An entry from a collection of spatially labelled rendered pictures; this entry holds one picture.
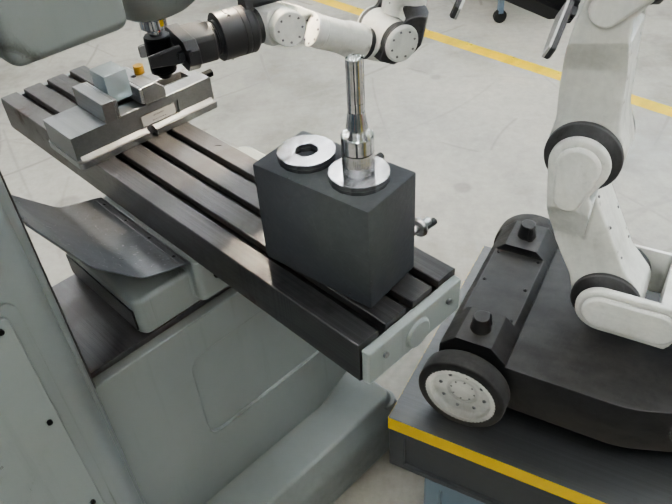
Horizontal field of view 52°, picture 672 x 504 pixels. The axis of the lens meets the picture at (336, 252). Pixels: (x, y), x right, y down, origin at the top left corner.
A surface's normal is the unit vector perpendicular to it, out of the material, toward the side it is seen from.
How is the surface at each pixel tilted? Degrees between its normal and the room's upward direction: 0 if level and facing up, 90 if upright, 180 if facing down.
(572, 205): 90
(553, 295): 0
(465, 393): 90
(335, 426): 0
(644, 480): 0
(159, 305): 90
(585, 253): 90
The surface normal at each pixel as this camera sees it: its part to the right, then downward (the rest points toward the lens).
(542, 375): -0.06, -0.76
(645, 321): -0.47, 0.59
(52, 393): 0.71, 0.40
